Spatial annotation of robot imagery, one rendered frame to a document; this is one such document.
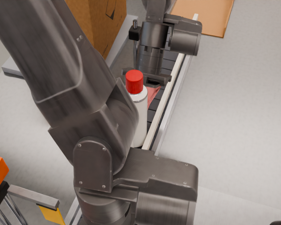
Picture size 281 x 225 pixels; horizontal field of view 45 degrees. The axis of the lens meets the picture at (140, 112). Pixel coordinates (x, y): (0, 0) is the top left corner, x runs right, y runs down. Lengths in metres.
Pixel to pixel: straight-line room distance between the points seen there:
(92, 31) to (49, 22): 0.61
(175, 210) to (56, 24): 0.20
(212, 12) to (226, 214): 0.76
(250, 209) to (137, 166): 0.43
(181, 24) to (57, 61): 0.47
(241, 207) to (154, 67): 0.33
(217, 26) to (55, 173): 0.72
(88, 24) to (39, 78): 0.59
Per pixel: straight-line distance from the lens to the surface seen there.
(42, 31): 0.28
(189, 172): 0.35
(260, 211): 0.74
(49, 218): 0.50
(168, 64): 0.96
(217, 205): 0.73
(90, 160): 0.30
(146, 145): 0.74
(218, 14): 1.26
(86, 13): 0.85
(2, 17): 0.29
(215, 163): 0.83
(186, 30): 0.72
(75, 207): 0.63
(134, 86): 0.63
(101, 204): 0.35
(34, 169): 0.84
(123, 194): 0.34
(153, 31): 0.72
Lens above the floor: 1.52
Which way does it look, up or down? 50 degrees down
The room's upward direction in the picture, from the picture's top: straight up
